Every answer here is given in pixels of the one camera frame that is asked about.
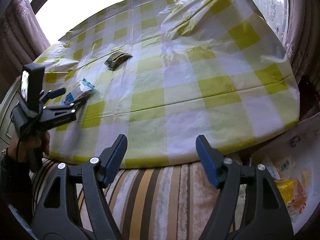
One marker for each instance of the small green snack packet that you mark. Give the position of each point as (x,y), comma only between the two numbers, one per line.
(116,59)

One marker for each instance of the white purple-rimmed box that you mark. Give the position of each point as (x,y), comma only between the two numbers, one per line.
(294,155)

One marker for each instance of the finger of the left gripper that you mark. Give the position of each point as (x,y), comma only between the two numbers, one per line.
(51,94)
(73,105)

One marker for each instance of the brown curtain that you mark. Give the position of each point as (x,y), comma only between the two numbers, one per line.
(22,39)

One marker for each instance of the yellow cake package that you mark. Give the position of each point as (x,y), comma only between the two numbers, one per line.
(293,194)

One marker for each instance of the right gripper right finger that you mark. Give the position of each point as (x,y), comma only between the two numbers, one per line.
(265,214)

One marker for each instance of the striped towel cushion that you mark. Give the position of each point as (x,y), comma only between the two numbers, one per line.
(174,202)

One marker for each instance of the person's left hand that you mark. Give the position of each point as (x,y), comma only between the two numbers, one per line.
(18,149)

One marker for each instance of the grey blue snack bag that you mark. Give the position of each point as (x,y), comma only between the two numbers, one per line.
(82,89)

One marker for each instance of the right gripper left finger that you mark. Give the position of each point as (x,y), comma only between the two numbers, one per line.
(112,159)

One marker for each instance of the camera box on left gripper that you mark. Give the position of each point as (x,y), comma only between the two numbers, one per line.
(31,85)

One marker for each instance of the yellow checkered tablecloth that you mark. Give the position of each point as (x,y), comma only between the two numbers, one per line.
(210,67)

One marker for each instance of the black sleeve forearm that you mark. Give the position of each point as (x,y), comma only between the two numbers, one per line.
(16,190)

